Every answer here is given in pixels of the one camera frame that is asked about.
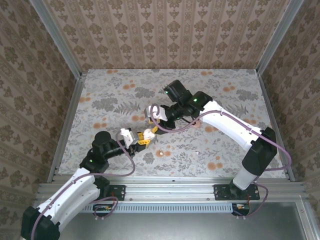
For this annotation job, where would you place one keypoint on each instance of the small black control board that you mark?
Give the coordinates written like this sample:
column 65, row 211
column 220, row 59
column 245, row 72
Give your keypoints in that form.
column 241, row 208
column 102, row 209

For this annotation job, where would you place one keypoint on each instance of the black mounting plate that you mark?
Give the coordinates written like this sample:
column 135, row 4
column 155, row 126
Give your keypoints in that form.
column 221, row 192
column 120, row 192

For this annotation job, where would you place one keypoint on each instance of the aluminium table side rail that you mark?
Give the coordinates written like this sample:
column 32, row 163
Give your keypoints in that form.
column 68, row 127
column 271, row 112

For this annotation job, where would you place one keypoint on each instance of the floral patterned table covering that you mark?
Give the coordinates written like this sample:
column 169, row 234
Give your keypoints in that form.
column 200, row 82

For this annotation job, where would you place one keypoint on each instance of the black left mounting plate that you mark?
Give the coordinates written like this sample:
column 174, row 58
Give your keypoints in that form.
column 120, row 192

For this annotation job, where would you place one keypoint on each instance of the aluminium base beam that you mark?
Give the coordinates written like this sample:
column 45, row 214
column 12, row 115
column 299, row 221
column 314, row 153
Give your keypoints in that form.
column 170, row 190

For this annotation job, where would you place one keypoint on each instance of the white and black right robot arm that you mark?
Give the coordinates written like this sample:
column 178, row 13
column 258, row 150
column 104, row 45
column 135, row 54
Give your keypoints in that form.
column 230, row 122

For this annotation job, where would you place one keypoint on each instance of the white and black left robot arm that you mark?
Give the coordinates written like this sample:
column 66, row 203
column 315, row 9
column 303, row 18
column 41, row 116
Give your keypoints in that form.
column 75, row 190

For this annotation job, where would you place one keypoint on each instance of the aluminium upright post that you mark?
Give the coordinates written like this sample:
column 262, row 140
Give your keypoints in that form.
column 278, row 37
column 57, row 37

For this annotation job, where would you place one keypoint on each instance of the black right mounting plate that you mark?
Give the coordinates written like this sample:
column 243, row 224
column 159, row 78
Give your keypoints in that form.
column 221, row 192

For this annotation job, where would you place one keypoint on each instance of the pale round charging case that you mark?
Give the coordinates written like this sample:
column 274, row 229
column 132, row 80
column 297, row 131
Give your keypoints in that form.
column 149, row 135

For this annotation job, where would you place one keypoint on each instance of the grey metal sheet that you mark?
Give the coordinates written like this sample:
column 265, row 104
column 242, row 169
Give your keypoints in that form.
column 175, row 227

